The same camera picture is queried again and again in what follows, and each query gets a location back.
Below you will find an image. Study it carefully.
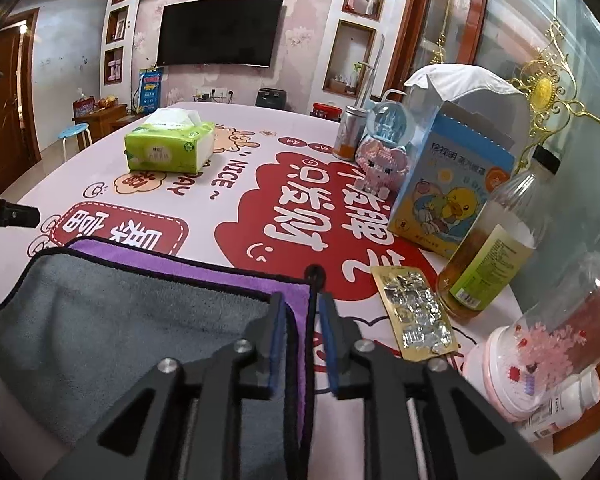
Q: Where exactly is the silver blister pill pack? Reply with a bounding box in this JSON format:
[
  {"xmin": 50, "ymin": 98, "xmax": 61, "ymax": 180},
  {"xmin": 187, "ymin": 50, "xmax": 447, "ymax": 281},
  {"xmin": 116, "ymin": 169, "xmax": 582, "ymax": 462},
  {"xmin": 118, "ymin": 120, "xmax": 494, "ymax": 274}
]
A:
[{"xmin": 372, "ymin": 266, "xmax": 458, "ymax": 362}]

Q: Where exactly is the blue duck cardboard box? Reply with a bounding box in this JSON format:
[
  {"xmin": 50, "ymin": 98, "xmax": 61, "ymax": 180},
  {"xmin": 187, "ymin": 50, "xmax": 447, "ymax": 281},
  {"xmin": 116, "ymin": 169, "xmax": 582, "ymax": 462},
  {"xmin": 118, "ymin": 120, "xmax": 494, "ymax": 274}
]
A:
[{"xmin": 389, "ymin": 102, "xmax": 515, "ymax": 258}]

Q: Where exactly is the metal tin can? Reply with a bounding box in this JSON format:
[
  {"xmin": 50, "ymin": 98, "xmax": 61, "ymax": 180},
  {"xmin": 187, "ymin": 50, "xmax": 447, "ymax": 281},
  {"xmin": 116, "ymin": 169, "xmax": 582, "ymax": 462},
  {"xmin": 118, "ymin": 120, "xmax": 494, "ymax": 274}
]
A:
[{"xmin": 332, "ymin": 105, "xmax": 368, "ymax": 162}]

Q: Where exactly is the black small heater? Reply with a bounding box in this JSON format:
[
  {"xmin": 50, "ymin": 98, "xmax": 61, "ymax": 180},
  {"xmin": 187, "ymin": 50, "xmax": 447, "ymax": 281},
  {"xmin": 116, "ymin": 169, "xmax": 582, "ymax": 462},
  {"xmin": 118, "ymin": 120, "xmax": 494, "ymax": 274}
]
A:
[{"xmin": 254, "ymin": 88, "xmax": 287, "ymax": 110}]

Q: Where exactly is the white pill bottle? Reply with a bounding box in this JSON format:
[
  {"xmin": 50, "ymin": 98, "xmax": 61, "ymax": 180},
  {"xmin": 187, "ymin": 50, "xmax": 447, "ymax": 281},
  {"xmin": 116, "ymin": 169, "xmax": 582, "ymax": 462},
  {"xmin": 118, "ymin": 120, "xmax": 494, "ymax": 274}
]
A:
[{"xmin": 515, "ymin": 368, "xmax": 600, "ymax": 442}]

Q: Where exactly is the green tissue pack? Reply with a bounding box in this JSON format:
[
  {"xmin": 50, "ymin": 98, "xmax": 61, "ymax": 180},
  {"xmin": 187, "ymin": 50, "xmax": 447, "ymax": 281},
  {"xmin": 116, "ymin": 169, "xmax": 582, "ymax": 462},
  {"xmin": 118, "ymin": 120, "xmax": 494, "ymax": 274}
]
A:
[{"xmin": 124, "ymin": 108, "xmax": 215, "ymax": 174}]

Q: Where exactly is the wooden door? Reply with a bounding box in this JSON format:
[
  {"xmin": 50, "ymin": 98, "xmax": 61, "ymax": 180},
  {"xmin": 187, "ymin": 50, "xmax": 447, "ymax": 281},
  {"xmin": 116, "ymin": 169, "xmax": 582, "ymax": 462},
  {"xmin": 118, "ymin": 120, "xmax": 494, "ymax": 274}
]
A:
[{"xmin": 0, "ymin": 9, "xmax": 41, "ymax": 194}]

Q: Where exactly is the blue castle snow globe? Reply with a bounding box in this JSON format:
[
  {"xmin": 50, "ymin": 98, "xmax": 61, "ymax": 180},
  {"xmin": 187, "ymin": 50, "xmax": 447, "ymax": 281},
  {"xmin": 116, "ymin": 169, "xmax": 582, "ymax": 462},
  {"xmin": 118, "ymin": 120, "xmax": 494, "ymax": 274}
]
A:
[{"xmin": 366, "ymin": 89, "xmax": 415, "ymax": 148}]

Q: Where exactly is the blue poster board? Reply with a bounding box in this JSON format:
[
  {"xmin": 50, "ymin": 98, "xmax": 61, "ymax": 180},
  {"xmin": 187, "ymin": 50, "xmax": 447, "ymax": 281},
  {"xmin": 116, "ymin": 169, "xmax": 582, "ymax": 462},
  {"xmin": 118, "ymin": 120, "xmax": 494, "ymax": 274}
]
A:
[{"xmin": 137, "ymin": 67, "xmax": 163, "ymax": 113}]

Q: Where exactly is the pink printed tablecloth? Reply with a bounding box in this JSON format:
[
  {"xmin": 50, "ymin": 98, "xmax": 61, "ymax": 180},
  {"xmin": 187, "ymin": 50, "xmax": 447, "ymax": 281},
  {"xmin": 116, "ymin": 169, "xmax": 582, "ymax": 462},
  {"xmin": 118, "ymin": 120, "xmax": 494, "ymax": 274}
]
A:
[{"xmin": 0, "ymin": 103, "xmax": 442, "ymax": 479}]

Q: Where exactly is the wooden tv cabinet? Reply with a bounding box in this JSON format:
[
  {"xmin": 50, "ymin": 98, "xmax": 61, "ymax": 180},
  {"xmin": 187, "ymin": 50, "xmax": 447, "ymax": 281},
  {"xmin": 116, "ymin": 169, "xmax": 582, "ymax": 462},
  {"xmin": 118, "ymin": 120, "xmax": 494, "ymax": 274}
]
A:
[{"xmin": 73, "ymin": 104, "xmax": 144, "ymax": 142}]

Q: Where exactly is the purple grey microfibre towel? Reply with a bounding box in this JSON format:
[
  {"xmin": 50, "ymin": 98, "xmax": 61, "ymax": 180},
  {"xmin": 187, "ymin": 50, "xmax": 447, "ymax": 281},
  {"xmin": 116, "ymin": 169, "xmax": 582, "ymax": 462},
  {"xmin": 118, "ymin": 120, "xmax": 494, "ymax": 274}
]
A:
[{"xmin": 0, "ymin": 238, "xmax": 315, "ymax": 479}]

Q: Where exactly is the glass bottle amber liquid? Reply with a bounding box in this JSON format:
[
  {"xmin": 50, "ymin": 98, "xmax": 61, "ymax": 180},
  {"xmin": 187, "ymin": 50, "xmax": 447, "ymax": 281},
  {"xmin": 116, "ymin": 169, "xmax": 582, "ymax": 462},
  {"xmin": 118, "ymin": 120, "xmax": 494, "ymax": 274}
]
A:
[{"xmin": 437, "ymin": 145, "xmax": 560, "ymax": 318}]

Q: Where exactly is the red pot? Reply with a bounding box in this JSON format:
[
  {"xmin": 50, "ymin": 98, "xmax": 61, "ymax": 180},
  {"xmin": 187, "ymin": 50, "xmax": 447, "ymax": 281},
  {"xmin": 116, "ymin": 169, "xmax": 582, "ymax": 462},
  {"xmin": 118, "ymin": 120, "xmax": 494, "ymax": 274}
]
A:
[{"xmin": 310, "ymin": 102, "xmax": 342, "ymax": 122}]

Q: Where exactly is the blue round stool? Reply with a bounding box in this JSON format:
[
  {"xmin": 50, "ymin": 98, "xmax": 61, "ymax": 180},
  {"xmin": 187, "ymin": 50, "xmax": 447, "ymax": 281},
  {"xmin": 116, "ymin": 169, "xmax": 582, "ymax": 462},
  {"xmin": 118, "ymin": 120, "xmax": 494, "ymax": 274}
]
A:
[{"xmin": 58, "ymin": 122, "xmax": 93, "ymax": 162}]

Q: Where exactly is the black wall television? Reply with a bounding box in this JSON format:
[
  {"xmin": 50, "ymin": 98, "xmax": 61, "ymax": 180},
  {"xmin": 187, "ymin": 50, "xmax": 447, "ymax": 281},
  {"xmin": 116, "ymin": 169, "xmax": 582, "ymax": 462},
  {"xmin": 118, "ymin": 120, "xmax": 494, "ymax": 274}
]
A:
[{"xmin": 156, "ymin": 0, "xmax": 284, "ymax": 67}]

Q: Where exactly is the pink glass dome ornament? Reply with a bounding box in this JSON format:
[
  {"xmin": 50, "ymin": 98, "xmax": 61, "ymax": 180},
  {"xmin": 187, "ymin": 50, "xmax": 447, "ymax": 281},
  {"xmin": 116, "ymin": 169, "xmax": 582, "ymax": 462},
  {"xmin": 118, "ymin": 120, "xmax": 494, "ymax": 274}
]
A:
[{"xmin": 462, "ymin": 252, "xmax": 600, "ymax": 422}]

